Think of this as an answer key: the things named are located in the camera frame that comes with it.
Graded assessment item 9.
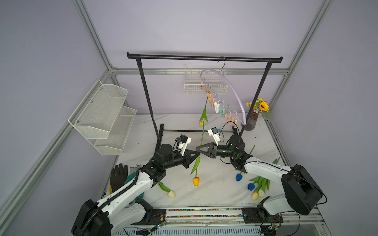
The green work glove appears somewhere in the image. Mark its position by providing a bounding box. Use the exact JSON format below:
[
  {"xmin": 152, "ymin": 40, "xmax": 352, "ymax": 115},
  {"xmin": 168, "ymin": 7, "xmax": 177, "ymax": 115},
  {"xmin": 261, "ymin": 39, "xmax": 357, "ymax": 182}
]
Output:
[{"xmin": 124, "ymin": 168, "xmax": 144, "ymax": 205}]

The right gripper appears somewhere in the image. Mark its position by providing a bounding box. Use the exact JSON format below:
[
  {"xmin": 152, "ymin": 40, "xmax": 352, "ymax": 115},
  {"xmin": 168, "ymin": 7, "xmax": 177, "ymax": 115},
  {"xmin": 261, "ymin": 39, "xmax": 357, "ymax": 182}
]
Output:
[{"xmin": 197, "ymin": 142, "xmax": 237, "ymax": 159}]

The blue tulip upper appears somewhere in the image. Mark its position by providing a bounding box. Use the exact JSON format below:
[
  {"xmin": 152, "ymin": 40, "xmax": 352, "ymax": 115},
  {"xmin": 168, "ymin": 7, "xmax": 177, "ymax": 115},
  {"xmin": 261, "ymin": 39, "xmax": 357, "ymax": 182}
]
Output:
[{"xmin": 235, "ymin": 173, "xmax": 243, "ymax": 182}]

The black clothes rack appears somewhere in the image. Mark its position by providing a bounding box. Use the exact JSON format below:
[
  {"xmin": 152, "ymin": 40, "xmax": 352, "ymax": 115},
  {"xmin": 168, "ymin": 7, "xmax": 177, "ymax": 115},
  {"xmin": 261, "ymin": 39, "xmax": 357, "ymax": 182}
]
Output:
[{"xmin": 127, "ymin": 52, "xmax": 283, "ymax": 149}]

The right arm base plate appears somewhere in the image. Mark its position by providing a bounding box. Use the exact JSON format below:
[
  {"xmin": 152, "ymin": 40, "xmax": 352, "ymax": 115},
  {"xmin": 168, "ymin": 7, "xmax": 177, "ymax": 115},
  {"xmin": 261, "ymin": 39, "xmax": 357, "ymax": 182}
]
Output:
[{"xmin": 242, "ymin": 196, "xmax": 283, "ymax": 224}]

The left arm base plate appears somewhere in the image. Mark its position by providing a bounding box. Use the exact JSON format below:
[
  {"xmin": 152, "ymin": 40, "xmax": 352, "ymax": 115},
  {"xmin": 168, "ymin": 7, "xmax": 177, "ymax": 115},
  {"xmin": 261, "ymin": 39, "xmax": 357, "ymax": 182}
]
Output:
[{"xmin": 124, "ymin": 199, "xmax": 166, "ymax": 226}]

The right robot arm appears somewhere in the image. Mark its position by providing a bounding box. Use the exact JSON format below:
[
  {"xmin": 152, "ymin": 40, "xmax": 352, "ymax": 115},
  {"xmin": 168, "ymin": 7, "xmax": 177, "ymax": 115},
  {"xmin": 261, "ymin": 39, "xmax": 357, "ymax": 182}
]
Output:
[{"xmin": 196, "ymin": 135, "xmax": 325, "ymax": 215}]

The white wire wall basket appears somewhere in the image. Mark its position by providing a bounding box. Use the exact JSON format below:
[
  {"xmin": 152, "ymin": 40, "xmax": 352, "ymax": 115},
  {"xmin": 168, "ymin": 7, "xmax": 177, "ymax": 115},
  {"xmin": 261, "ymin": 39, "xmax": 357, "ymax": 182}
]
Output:
[{"xmin": 184, "ymin": 64, "xmax": 228, "ymax": 95}]

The white mesh tiered shelf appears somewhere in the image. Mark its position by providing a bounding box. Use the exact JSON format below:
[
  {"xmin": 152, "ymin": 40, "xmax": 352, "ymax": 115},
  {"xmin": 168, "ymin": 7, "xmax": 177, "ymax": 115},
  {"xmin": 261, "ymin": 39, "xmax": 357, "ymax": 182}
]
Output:
[{"xmin": 68, "ymin": 80, "xmax": 136, "ymax": 156}]

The blue tulip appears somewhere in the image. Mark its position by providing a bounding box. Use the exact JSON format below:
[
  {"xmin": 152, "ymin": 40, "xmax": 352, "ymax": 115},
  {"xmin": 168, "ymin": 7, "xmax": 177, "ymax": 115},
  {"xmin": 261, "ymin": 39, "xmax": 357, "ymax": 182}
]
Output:
[
  {"xmin": 235, "ymin": 173, "xmax": 243, "ymax": 182},
  {"xmin": 250, "ymin": 176, "xmax": 271, "ymax": 193}
]

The black yellow work glove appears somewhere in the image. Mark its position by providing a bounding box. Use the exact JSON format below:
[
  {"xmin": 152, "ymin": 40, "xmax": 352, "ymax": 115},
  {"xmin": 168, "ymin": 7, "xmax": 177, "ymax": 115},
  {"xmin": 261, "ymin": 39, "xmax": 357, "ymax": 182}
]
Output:
[{"xmin": 109, "ymin": 164, "xmax": 129, "ymax": 194}]

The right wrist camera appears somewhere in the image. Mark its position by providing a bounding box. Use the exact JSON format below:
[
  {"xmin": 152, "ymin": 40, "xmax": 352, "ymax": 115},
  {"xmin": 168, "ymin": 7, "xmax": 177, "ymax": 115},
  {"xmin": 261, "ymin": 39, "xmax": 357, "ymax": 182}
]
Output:
[{"xmin": 207, "ymin": 127, "xmax": 221, "ymax": 146}]

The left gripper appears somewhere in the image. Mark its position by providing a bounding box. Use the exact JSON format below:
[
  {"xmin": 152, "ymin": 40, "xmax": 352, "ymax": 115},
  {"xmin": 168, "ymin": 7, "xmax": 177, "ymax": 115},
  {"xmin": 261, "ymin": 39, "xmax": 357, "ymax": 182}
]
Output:
[{"xmin": 163, "ymin": 149, "xmax": 199, "ymax": 170}]

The cream tulip right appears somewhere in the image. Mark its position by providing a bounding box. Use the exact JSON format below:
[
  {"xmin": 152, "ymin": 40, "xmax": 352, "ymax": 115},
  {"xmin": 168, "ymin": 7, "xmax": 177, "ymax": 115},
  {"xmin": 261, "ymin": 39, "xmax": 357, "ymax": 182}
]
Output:
[{"xmin": 250, "ymin": 157, "xmax": 281, "ymax": 201}]

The purple clip hanger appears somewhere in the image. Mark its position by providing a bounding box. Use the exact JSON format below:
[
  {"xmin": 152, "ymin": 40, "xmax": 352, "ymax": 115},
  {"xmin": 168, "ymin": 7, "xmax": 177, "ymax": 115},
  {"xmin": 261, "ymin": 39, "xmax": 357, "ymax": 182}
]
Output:
[{"xmin": 199, "ymin": 57, "xmax": 247, "ymax": 128}]

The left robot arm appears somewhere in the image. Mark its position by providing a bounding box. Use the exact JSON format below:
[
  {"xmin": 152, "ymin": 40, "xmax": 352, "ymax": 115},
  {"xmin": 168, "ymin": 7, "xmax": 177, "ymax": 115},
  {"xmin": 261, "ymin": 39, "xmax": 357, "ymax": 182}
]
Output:
[{"xmin": 71, "ymin": 144, "xmax": 200, "ymax": 236}]

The blue tulip lower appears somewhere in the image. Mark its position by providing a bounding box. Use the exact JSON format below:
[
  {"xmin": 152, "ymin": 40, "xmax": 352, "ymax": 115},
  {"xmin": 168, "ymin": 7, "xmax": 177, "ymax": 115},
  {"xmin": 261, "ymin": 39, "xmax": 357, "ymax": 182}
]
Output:
[{"xmin": 250, "ymin": 176, "xmax": 271, "ymax": 193}]

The cream white tulip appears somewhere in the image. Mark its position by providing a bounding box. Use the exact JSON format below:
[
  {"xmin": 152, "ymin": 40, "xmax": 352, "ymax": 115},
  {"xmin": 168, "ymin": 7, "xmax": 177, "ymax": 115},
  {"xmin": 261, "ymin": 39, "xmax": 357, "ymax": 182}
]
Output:
[{"xmin": 158, "ymin": 182, "xmax": 176, "ymax": 199}]

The sunflower bouquet in vase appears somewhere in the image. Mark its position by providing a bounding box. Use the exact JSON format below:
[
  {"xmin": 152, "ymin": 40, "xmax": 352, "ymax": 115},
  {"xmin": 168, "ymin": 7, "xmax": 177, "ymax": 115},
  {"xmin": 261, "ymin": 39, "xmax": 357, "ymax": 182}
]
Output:
[{"xmin": 244, "ymin": 98, "xmax": 271, "ymax": 131}]

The orange tulip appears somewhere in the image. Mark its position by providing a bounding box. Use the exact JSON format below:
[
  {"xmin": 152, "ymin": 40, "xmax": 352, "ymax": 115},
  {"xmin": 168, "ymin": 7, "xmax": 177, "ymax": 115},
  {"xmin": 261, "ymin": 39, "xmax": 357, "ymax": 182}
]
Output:
[{"xmin": 192, "ymin": 121, "xmax": 204, "ymax": 187}]

